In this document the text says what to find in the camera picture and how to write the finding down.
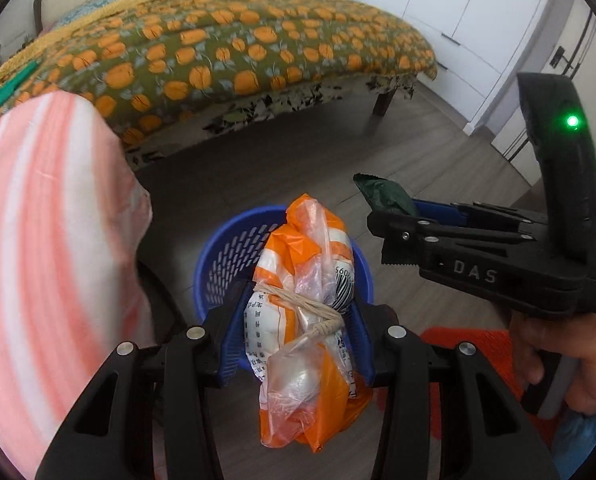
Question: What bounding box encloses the dark green wrapper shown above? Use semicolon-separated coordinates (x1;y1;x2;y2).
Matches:
353;172;420;218

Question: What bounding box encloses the dark floral bed sheet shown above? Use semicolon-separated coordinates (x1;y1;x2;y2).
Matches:
123;72;419;171

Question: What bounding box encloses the person's right hand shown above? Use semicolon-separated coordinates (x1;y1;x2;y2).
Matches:
508;307;596;416

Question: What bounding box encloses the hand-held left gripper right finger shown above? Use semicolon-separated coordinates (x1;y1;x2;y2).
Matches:
348;294;561;480

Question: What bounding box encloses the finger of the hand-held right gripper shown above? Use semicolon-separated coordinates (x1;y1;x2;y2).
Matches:
367;209;549;267
412;198;550;234

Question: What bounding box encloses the white door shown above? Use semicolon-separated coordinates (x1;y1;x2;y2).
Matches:
493;0;596;176

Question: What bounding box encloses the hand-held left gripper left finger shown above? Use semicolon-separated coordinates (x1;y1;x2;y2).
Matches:
35;285;253;480

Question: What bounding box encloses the person's leg in jeans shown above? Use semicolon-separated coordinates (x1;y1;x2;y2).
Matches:
550;400;596;480

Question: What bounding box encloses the white wardrobe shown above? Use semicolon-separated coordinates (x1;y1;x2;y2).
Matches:
303;0;559;136

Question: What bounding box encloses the blue plastic basket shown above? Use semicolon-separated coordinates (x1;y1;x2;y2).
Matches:
194;203;375;377

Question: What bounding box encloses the orange striped tablecloth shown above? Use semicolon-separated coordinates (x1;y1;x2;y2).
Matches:
0;92;154;478

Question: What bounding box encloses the orange white plastic bag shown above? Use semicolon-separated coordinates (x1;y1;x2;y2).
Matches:
248;192;374;453

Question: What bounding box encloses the orange floor mat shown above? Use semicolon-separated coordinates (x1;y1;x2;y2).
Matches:
420;327;559;441

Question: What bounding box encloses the bed with orange-patterned quilt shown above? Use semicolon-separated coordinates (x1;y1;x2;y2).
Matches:
0;0;438;150

